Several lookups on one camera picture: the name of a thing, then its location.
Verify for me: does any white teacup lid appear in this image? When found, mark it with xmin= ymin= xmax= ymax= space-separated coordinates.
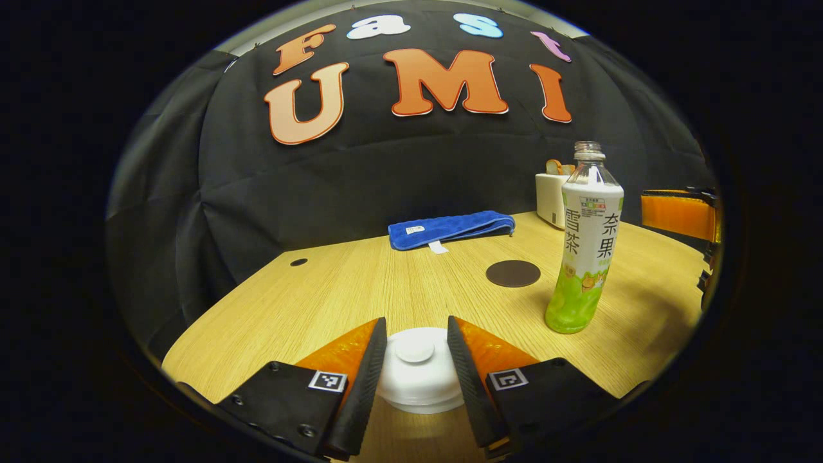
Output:
xmin=381 ymin=327 xmax=460 ymax=399

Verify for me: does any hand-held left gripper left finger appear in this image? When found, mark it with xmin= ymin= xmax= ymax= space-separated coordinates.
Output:
xmin=217 ymin=316 xmax=388 ymax=459

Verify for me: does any white toaster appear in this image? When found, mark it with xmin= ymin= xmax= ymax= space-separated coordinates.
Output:
xmin=535 ymin=168 xmax=570 ymax=230

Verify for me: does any blue towel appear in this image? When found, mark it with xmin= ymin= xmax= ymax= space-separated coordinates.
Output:
xmin=388 ymin=210 xmax=516 ymax=255

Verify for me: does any dark brown round coaster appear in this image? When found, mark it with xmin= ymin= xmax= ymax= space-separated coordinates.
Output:
xmin=485 ymin=260 xmax=541 ymax=288

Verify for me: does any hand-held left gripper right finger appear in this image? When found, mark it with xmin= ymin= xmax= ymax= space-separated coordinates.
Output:
xmin=447 ymin=315 xmax=621 ymax=458

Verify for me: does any green label water bottle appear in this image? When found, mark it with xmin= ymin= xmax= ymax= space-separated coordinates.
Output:
xmin=545 ymin=141 xmax=625 ymax=335

